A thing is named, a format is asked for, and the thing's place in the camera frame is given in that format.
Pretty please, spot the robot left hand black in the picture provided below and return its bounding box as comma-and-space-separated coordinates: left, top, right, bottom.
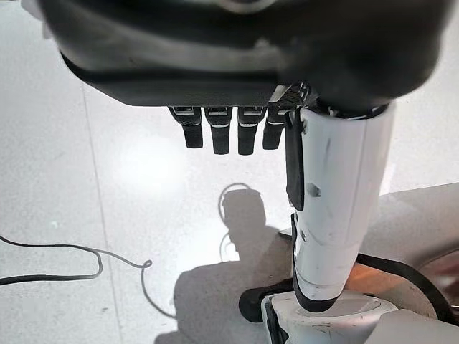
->
35, 0, 451, 312

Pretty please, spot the glossy brown stool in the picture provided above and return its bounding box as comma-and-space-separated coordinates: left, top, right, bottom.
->
351, 182, 459, 320

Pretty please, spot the thin black floor wire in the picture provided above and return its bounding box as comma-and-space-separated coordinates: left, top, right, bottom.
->
93, 249, 177, 319

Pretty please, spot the thick black floor cable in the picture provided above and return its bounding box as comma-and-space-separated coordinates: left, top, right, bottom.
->
0, 234, 100, 287

